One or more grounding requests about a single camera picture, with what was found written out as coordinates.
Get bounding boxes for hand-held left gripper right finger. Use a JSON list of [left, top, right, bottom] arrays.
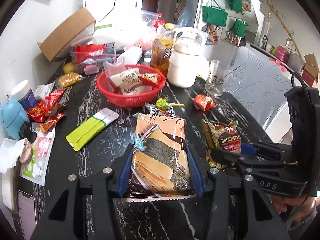
[[185, 145, 290, 240]]

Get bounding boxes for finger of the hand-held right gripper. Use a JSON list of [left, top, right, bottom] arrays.
[[209, 148, 286, 176], [241, 141, 293, 158]]

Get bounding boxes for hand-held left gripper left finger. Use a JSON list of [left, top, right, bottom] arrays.
[[30, 144, 135, 240]]

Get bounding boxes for green-edged snack packet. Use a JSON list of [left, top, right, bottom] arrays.
[[201, 119, 242, 168]]

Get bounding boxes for seaweed cracker packet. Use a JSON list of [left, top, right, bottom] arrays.
[[121, 112, 198, 202]]

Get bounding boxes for red plastic mesh basket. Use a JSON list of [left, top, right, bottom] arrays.
[[96, 64, 166, 108]]

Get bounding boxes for white and brown snack packet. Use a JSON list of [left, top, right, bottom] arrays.
[[110, 67, 153, 95]]

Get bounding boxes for red orange cartoon snack packet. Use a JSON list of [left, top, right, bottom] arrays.
[[139, 72, 163, 84]]

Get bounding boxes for clear pastry packet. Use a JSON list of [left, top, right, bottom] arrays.
[[103, 56, 126, 81]]

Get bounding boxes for person's right forearm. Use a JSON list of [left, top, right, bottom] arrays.
[[287, 205, 320, 233]]

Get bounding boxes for person's right hand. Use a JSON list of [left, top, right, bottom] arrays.
[[271, 194, 317, 215]]

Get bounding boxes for lime green packet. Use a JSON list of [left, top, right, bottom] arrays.
[[66, 107, 119, 152]]

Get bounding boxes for red wrapped candy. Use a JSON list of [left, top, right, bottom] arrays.
[[194, 94, 216, 111]]

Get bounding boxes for black white patterned packet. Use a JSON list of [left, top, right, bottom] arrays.
[[145, 102, 176, 117]]

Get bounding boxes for open cardboard box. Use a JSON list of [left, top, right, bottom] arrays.
[[301, 54, 320, 88]]

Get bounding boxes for green wrapped lollipop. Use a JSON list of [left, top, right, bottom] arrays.
[[150, 98, 185, 112]]

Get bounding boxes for clear glass mug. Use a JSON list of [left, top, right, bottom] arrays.
[[205, 59, 241, 97]]

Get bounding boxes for small orange snack packet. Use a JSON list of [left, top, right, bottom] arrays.
[[39, 112, 66, 133]]

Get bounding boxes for white pink green packet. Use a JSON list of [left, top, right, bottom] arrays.
[[20, 130, 56, 187]]

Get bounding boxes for pink gift box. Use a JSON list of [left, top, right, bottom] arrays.
[[276, 45, 291, 61]]

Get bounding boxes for dark brown snack packet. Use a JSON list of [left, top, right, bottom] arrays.
[[47, 104, 67, 117]]

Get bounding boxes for long red snack packet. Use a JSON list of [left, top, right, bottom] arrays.
[[44, 89, 66, 111]]

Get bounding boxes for round pink compact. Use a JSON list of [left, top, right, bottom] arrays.
[[21, 140, 33, 163]]

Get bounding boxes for yellow orange snack packet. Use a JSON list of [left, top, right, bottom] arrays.
[[55, 72, 84, 89]]

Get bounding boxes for black claw hair clip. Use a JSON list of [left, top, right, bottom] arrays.
[[19, 121, 37, 142]]

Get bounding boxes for pink smartphone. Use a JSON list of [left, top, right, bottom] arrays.
[[17, 191, 38, 240]]

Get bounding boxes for tall glass bottle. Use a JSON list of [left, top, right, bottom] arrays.
[[264, 12, 273, 48]]

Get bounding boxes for silver white packet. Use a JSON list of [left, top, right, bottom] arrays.
[[35, 82, 56, 101]]

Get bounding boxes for white paper roll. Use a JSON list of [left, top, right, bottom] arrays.
[[120, 47, 143, 66]]

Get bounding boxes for clear plastic container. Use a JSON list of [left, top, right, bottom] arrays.
[[71, 44, 117, 71]]

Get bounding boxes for yellow lemon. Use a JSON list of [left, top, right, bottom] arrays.
[[63, 62, 76, 74]]

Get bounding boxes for crumpled white tissue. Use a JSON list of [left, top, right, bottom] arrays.
[[0, 137, 26, 174]]

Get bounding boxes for cartoon print bag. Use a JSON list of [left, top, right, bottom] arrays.
[[202, 24, 219, 46]]

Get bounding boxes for orange juice bottle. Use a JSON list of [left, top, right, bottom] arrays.
[[151, 23, 175, 77]]

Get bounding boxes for light blue robot toy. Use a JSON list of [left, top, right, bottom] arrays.
[[0, 94, 30, 141]]

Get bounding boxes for red bag in container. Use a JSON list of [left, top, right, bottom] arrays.
[[75, 44, 106, 63]]

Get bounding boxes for pink paper cup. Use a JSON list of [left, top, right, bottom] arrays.
[[124, 37, 153, 52]]

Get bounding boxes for blue jar with white lid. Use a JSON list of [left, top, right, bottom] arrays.
[[10, 80, 38, 111]]

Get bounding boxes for large green tote bag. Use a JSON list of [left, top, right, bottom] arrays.
[[202, 0, 229, 24]]

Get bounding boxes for clear plastic bags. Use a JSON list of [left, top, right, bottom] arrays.
[[114, 10, 161, 48]]

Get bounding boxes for green and white box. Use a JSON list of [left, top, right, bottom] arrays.
[[95, 22, 113, 31]]

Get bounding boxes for red cola bottle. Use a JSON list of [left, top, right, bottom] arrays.
[[154, 19, 166, 33]]

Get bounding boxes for brown cardboard box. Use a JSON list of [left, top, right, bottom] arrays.
[[37, 7, 96, 62]]

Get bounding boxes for hanging blue plastic bag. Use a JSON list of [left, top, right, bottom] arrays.
[[176, 0, 196, 28]]

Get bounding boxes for white refrigerator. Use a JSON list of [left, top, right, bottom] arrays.
[[82, 0, 144, 23]]

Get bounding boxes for brown wooden door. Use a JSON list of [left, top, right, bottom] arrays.
[[134, 0, 159, 13]]

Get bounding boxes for white milk jug with handle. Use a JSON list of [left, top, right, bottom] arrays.
[[167, 27, 207, 88]]

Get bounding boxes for black power cable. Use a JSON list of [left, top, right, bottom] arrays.
[[100, 0, 121, 22]]

